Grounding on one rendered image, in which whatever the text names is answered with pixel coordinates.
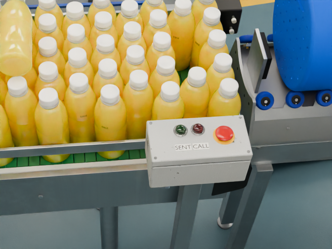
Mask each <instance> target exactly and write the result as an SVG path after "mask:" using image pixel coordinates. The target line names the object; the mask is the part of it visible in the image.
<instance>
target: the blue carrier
mask: <svg viewBox="0 0 332 249"><path fill-rule="evenodd" d="M273 44H274V52H275V58H276V63H277V67H278V70H279V73H280V76H281V78H282V80H283V82H284V84H285V85H286V86H287V87H288V88H289V89H290V90H292V91H311V90H328V89H332V0H275V3H274V11H273Z"/></svg>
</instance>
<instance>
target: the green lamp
mask: <svg viewBox="0 0 332 249"><path fill-rule="evenodd" d="M175 132H176V133H177V134H180V135H182V134H184V133H185V132H186V127H185V126H184V125H182V124H179V125H177V126H176V128H175Z"/></svg>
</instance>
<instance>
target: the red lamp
mask: <svg viewBox="0 0 332 249"><path fill-rule="evenodd" d="M203 130H204V128H203V126H202V125H201V124H194V125H193V132H195V133H202V132H203Z"/></svg>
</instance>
